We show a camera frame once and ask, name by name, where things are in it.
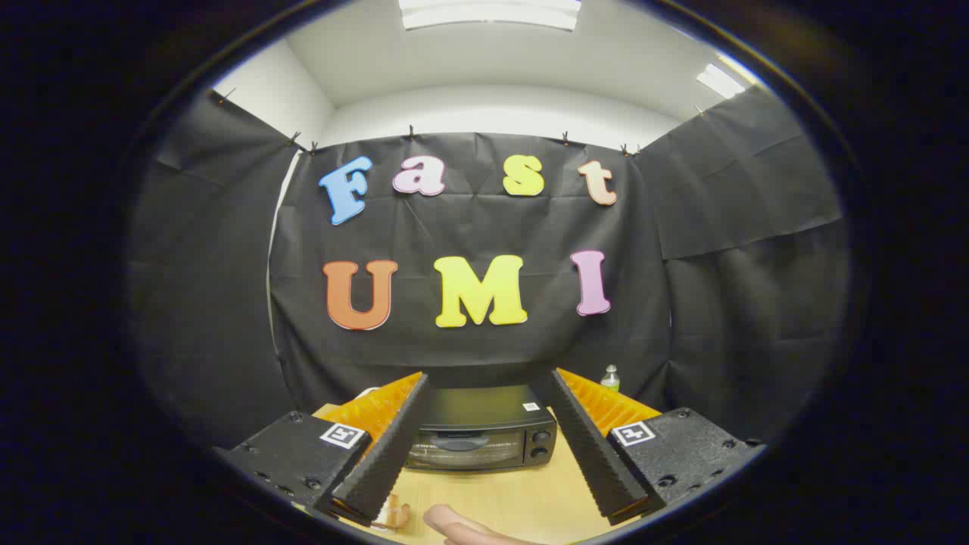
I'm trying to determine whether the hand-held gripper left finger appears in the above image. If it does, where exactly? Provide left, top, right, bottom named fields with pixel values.
left=214, top=371, right=432, bottom=528

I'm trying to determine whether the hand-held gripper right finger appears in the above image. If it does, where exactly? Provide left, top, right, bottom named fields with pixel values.
left=547, top=368, right=765, bottom=525

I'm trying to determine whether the black toaster oven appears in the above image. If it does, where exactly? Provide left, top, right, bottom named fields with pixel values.
left=405, top=385, right=559, bottom=472

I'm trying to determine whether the ceiling light panel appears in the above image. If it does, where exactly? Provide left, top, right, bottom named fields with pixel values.
left=399, top=0, right=582, bottom=32
left=696, top=63, right=747, bottom=100

